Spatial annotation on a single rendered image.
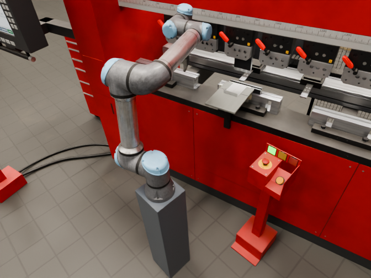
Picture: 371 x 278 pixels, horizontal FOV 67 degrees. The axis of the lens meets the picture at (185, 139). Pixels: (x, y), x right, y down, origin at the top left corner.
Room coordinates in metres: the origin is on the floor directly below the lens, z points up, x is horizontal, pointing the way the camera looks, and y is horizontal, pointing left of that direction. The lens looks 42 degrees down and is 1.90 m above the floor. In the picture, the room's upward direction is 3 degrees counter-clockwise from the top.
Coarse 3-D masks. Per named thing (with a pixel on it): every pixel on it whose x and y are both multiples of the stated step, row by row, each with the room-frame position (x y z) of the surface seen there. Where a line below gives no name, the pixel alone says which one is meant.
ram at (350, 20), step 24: (168, 0) 1.68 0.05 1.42; (192, 0) 1.59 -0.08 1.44; (216, 0) 1.51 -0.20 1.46; (240, 0) 1.44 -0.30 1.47; (264, 0) 1.37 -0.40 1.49; (288, 0) 1.31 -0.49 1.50; (312, 0) 1.25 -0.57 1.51; (336, 0) 1.20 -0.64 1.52; (360, 0) 1.15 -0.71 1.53; (240, 24) 1.43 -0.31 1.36; (312, 24) 1.24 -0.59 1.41; (336, 24) 1.19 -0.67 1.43; (360, 24) 1.14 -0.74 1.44; (360, 48) 1.12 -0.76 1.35
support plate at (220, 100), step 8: (224, 88) 1.41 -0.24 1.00; (248, 88) 1.39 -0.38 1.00; (216, 96) 1.33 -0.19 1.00; (224, 96) 1.33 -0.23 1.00; (232, 96) 1.32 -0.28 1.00; (240, 96) 1.32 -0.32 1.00; (248, 96) 1.32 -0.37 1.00; (208, 104) 1.26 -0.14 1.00; (216, 104) 1.25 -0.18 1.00; (224, 104) 1.25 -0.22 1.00; (232, 104) 1.24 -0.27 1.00; (240, 104) 1.24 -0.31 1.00; (232, 112) 1.18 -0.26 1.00
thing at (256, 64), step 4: (256, 60) 1.66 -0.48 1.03; (252, 64) 1.61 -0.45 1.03; (256, 64) 1.61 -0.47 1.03; (260, 64) 1.61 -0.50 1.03; (252, 68) 1.60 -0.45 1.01; (256, 68) 1.58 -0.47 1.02; (260, 68) 1.57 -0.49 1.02; (256, 72) 1.58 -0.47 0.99; (260, 72) 1.57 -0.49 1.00; (244, 76) 1.52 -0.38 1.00; (248, 76) 1.53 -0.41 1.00; (240, 80) 1.48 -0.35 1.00; (244, 80) 1.48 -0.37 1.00
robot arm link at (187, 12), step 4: (180, 4) 1.40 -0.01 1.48; (184, 4) 1.40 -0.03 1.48; (188, 4) 1.41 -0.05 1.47; (180, 8) 1.37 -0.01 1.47; (184, 8) 1.37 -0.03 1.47; (188, 8) 1.37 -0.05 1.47; (192, 8) 1.38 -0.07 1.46; (180, 12) 1.36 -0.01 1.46; (184, 12) 1.36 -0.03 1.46; (188, 12) 1.36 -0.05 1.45; (192, 12) 1.38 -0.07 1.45; (184, 16) 1.35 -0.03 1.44; (188, 16) 1.36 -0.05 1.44
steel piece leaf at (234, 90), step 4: (232, 84) 1.44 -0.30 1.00; (228, 88) 1.40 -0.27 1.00; (232, 88) 1.40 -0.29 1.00; (236, 88) 1.40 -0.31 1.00; (240, 88) 1.39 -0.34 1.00; (244, 88) 1.39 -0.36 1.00; (224, 92) 1.36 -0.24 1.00; (228, 92) 1.34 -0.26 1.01; (232, 92) 1.33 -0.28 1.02; (236, 92) 1.36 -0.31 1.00; (240, 92) 1.35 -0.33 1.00; (236, 96) 1.31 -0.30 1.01
